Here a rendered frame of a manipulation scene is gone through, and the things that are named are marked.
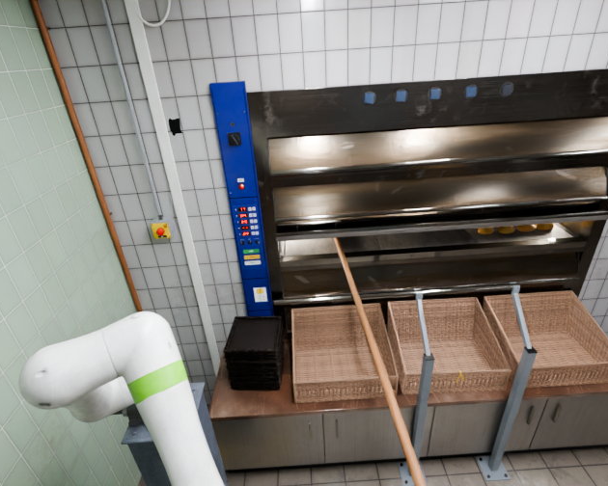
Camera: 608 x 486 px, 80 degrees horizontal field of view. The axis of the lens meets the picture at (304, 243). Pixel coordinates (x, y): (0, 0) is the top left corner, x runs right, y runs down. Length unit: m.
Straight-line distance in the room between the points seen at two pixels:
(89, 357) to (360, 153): 1.48
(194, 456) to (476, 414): 1.77
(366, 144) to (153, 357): 1.43
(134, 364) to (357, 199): 1.44
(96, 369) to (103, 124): 1.40
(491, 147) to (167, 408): 1.83
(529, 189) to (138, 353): 2.03
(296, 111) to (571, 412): 2.18
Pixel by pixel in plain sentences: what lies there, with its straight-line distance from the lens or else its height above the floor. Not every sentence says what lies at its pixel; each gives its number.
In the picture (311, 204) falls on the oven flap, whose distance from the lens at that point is 1.95.
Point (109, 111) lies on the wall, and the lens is 2.01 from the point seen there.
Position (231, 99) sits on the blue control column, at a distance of 1.81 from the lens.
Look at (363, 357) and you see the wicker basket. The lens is 2.33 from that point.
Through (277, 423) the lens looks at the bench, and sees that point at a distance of 2.18.
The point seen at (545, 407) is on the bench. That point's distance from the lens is 2.51.
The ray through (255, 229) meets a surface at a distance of 1.98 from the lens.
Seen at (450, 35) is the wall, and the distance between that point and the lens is 1.94.
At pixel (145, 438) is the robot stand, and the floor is 1.20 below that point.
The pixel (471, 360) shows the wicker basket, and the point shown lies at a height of 0.59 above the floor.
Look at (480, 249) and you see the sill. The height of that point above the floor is 1.17.
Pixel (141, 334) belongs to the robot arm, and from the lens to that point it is 0.84.
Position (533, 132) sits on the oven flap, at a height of 1.83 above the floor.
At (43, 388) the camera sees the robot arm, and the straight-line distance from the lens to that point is 0.86.
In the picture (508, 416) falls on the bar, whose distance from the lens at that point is 2.36.
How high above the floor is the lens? 2.25
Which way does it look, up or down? 28 degrees down
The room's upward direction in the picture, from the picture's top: 4 degrees counter-clockwise
